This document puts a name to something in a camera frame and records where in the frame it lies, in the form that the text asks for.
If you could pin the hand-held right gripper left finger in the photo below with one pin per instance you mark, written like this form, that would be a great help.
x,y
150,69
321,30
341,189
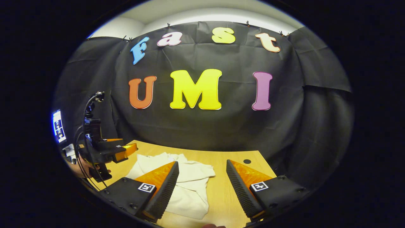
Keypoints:
x,y
164,196

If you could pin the computer monitor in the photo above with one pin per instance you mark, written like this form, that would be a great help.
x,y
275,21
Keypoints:
x,y
59,126

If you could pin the white desk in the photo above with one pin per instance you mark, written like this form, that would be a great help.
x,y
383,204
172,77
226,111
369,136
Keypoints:
x,y
69,152

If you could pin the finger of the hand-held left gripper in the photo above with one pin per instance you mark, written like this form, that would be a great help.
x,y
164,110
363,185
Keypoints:
x,y
110,144
126,151

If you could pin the cream sweatshirt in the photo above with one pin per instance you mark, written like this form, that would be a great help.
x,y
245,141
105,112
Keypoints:
x,y
193,177

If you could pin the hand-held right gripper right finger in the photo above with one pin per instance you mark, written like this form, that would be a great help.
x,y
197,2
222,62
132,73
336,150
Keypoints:
x,y
242,193

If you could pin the black backdrop cloth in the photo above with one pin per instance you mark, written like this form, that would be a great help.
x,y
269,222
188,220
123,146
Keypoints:
x,y
196,126

